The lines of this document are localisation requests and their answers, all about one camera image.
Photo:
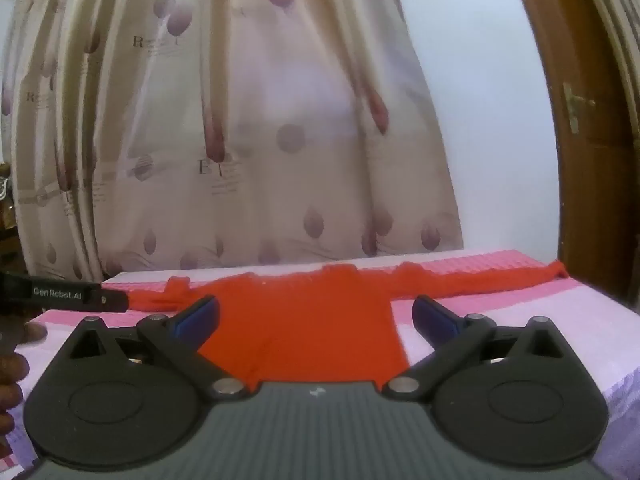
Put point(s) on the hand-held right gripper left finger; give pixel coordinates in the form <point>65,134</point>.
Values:
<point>194,318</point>

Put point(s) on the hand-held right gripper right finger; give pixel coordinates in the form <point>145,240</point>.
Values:
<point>434,318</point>

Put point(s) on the brown wooden door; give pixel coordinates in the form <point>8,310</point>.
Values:
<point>575,125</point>

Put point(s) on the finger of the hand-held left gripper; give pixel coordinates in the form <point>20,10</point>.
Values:
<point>116,301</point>

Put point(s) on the pink checked bedsheet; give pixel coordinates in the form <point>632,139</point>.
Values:
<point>550,320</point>

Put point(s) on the red sweater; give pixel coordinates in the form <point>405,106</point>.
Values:
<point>310,320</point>

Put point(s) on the person's left hand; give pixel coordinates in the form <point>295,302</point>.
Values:
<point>12,375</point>

